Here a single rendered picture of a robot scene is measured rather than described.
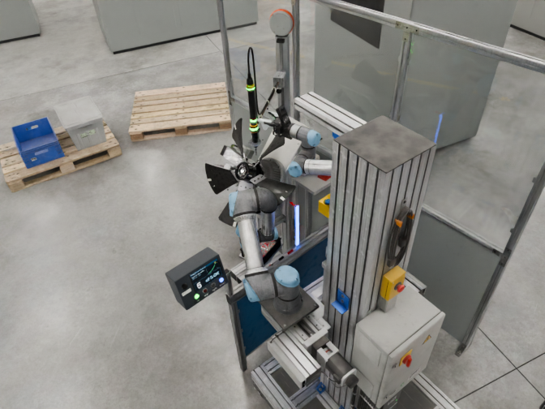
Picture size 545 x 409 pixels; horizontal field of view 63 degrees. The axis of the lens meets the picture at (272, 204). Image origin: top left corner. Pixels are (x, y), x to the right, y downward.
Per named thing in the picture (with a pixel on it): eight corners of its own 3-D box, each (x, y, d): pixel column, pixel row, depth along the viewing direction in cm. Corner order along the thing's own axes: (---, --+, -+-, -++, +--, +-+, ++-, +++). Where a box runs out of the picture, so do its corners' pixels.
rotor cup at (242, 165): (249, 161, 289) (235, 157, 279) (266, 165, 280) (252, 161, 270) (244, 183, 290) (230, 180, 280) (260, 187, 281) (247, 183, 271)
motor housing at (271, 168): (251, 185, 306) (238, 182, 296) (266, 156, 301) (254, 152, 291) (272, 201, 293) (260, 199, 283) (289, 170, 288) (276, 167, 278)
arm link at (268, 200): (276, 179, 219) (274, 227, 260) (255, 182, 218) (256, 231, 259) (282, 198, 213) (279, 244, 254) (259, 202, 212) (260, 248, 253)
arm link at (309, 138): (312, 151, 224) (313, 136, 218) (295, 144, 229) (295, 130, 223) (321, 144, 228) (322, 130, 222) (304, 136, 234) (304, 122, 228)
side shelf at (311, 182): (303, 160, 346) (303, 157, 344) (337, 180, 325) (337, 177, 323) (281, 173, 335) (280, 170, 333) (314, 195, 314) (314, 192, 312)
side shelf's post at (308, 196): (307, 249, 388) (308, 174, 332) (311, 251, 386) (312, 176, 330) (304, 251, 386) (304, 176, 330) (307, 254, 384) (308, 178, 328)
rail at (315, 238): (334, 226, 298) (335, 217, 293) (339, 229, 296) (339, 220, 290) (226, 301, 256) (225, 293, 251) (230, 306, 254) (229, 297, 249)
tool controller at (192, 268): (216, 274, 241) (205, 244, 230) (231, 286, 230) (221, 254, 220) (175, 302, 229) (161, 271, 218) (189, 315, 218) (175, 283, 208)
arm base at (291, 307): (309, 303, 222) (309, 292, 215) (285, 320, 215) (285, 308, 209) (290, 285, 231) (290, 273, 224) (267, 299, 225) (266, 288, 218)
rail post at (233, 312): (244, 364, 311) (232, 297, 258) (247, 368, 308) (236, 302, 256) (239, 368, 309) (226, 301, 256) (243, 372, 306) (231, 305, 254)
